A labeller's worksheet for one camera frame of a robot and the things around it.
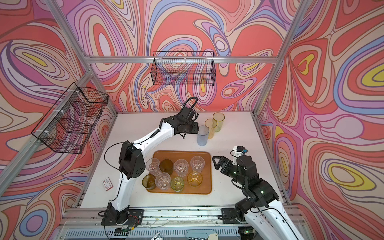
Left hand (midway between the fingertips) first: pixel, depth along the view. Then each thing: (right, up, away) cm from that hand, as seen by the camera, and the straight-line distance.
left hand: (198, 127), depth 91 cm
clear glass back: (-21, -31, -6) cm, 38 cm away
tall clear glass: (-10, -24, -2) cm, 26 cm away
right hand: (+10, -18, -18) cm, 28 cm away
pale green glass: (-12, -32, -7) cm, 35 cm away
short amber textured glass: (-29, -31, -7) cm, 43 cm away
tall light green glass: (+14, +7, +8) cm, 18 cm away
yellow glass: (-2, -29, -6) cm, 30 cm away
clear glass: (-1, -22, -1) cm, 22 cm away
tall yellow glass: (+9, +3, +11) cm, 14 cm away
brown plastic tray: (+4, -33, -8) cm, 34 cm away
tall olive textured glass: (-19, -23, -5) cm, 30 cm away
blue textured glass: (+3, -4, +5) cm, 7 cm away
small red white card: (-52, -32, -7) cm, 62 cm away
